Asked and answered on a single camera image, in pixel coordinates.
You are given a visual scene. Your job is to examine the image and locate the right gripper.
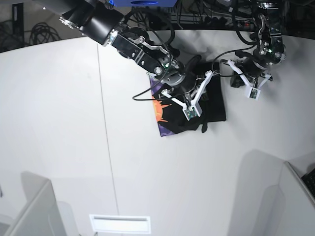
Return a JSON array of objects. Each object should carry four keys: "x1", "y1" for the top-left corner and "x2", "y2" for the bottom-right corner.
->
[{"x1": 159, "y1": 55, "x2": 214, "y2": 133}]

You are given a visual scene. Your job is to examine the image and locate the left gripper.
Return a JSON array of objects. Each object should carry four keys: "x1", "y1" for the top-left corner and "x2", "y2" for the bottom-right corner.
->
[{"x1": 227, "y1": 58, "x2": 273, "y2": 88}]

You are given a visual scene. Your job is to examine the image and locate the black T-shirt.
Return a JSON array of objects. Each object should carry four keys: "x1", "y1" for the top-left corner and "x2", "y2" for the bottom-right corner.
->
[{"x1": 152, "y1": 62, "x2": 226, "y2": 137}]

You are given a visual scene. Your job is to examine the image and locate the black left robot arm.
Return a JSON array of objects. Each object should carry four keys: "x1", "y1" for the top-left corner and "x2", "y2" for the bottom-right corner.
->
[{"x1": 230, "y1": 0, "x2": 285, "y2": 88}]

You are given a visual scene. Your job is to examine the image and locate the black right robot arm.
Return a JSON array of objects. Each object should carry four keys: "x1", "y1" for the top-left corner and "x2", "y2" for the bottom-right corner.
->
[{"x1": 40, "y1": 0, "x2": 214, "y2": 132}]

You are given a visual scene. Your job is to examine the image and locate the white power strip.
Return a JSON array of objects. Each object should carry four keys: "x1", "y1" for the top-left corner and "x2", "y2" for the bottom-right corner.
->
[{"x1": 169, "y1": 13, "x2": 258, "y2": 27}]

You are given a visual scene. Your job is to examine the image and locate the black keyboard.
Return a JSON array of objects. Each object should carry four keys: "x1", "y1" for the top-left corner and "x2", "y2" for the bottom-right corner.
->
[{"x1": 302, "y1": 169, "x2": 315, "y2": 197}]

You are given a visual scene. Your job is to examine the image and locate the blue box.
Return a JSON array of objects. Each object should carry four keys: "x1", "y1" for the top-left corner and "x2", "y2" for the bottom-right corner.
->
[{"x1": 112, "y1": 0, "x2": 177, "y2": 7}]

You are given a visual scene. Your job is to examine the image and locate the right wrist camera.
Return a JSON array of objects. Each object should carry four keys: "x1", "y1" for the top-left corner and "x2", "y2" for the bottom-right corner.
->
[{"x1": 183, "y1": 103, "x2": 202, "y2": 121}]

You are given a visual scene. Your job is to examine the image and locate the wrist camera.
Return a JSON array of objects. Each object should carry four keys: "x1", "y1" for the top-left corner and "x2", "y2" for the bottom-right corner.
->
[
  {"x1": 246, "y1": 86, "x2": 261, "y2": 100},
  {"x1": 183, "y1": 103, "x2": 202, "y2": 121}
]

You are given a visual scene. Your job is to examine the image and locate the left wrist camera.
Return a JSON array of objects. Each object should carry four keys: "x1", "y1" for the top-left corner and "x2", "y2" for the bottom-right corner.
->
[{"x1": 246, "y1": 86, "x2": 261, "y2": 100}]

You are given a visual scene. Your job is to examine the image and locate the coiled black cable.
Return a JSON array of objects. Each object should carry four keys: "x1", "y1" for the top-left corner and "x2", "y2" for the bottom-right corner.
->
[{"x1": 29, "y1": 22, "x2": 61, "y2": 46}]

